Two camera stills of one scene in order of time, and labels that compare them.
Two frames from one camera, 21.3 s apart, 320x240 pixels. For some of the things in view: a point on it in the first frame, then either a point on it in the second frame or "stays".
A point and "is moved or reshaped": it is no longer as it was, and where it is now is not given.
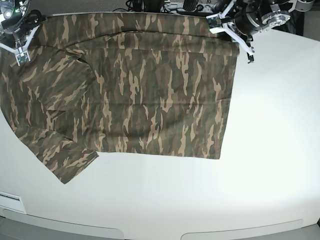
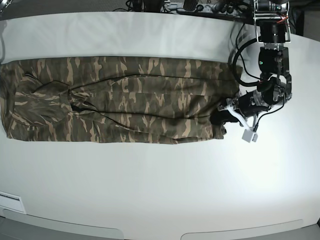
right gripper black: x=249 y=23 -> x=247 y=104
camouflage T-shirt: x=152 y=83 is moved or reshaped
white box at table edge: x=11 y=202 stays
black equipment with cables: x=194 y=7 stays
